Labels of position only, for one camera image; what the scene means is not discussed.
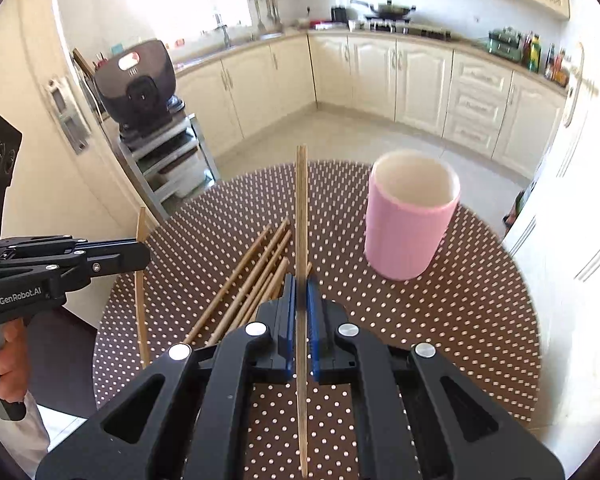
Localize black wok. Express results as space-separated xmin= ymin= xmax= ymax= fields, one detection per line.
xmin=350 ymin=0 xmax=416 ymax=21

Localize metal shelf rack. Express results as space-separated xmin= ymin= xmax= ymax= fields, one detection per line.
xmin=112 ymin=114 xmax=221 ymax=223

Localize green bottle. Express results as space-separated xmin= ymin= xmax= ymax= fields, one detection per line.
xmin=527 ymin=35 xmax=541 ymax=73

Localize green electric cooker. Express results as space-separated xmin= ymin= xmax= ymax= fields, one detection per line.
xmin=486 ymin=27 xmax=522 ymax=63

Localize kitchen faucet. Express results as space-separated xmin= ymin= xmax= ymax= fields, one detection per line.
xmin=215 ymin=14 xmax=232 ymax=49

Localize black rice cooker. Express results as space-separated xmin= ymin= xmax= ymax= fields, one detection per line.
xmin=94 ymin=39 xmax=183 ymax=139

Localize brown polka dot tablecloth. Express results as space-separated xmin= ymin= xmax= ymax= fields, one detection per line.
xmin=93 ymin=160 xmax=541 ymax=479

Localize person's left hand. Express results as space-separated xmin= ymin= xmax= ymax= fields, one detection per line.
xmin=0 ymin=318 xmax=30 ymax=403

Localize door lock strike plate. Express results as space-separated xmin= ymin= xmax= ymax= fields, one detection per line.
xmin=45 ymin=77 xmax=91 ymax=155

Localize gas stove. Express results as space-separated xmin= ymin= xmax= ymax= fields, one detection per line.
xmin=360 ymin=18 xmax=452 ymax=41

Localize wooden chopstick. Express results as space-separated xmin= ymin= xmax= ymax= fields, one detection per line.
xmin=296 ymin=145 xmax=309 ymax=479
xmin=226 ymin=231 xmax=291 ymax=332
xmin=183 ymin=226 xmax=271 ymax=344
xmin=206 ymin=218 xmax=289 ymax=346
xmin=235 ymin=257 xmax=288 ymax=328
xmin=134 ymin=207 xmax=150 ymax=368
xmin=265 ymin=262 xmax=313 ymax=300

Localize pink cylindrical utensil holder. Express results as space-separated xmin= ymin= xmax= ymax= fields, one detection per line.
xmin=364 ymin=150 xmax=460 ymax=281

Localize silver door handle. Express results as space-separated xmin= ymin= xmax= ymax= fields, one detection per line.
xmin=562 ymin=41 xmax=600 ymax=128

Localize lower kitchen cabinets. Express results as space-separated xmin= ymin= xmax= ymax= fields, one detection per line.
xmin=175 ymin=32 xmax=566 ymax=178

